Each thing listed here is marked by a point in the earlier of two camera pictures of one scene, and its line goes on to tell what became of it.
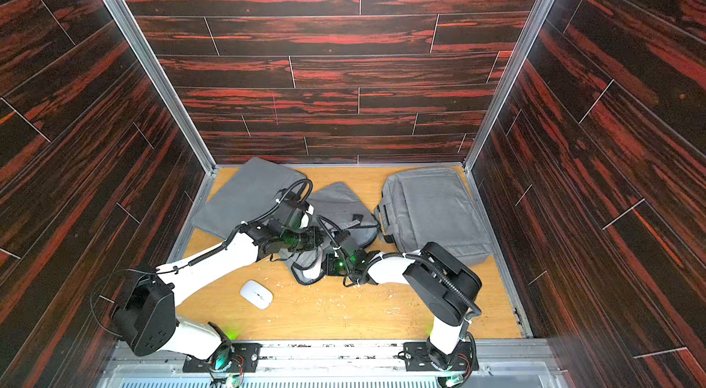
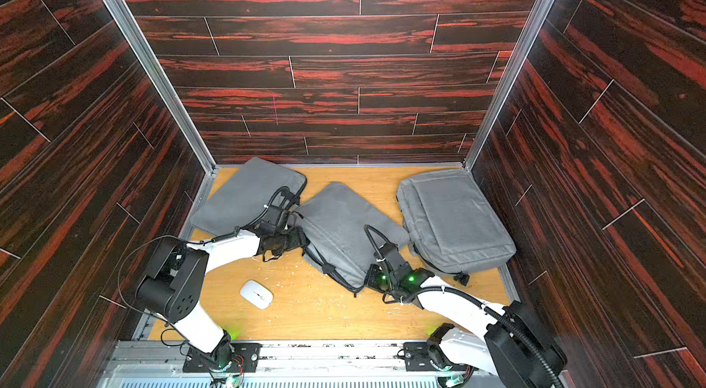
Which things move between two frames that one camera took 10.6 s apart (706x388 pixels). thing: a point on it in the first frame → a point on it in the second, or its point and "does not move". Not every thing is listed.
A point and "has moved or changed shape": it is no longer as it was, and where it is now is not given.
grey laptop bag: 339,208 has moved or changed shape
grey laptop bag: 249,192 does not move
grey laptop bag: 433,206 has moved or changed shape
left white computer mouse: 256,294 does not move
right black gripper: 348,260 → 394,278
